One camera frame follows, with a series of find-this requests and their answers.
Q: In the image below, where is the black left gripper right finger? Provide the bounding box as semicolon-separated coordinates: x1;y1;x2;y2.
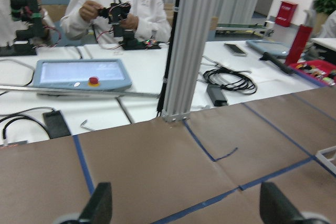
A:
259;182;331;224

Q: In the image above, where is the person in white hoodie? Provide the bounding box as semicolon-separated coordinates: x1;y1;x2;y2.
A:
60;0;171;44

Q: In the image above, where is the aluminium frame post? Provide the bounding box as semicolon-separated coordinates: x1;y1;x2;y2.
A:
157;0;217;122

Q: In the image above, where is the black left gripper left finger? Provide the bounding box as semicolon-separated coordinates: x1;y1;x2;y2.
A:
54;182;113;224

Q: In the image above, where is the white wire cup rack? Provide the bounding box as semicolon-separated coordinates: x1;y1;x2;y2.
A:
316;146;336;175

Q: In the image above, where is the coiled black cable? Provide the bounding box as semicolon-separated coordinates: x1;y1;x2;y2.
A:
203;66;258;95

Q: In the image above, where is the black power adapter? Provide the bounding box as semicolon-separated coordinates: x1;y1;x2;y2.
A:
206;84;228;106

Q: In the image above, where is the green potted plant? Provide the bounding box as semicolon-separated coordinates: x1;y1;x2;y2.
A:
313;0;335;15

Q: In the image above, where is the red parts tray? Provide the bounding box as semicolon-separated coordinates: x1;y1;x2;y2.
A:
289;60;335;87

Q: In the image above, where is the red fire extinguisher box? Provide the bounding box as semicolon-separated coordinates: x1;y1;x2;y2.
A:
275;1;298;27

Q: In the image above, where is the smartphone on table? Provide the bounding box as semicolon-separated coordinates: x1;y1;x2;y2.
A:
224;43;247;57

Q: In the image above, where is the reacher grabber tool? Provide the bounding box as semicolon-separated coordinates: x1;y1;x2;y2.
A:
1;85;160;99

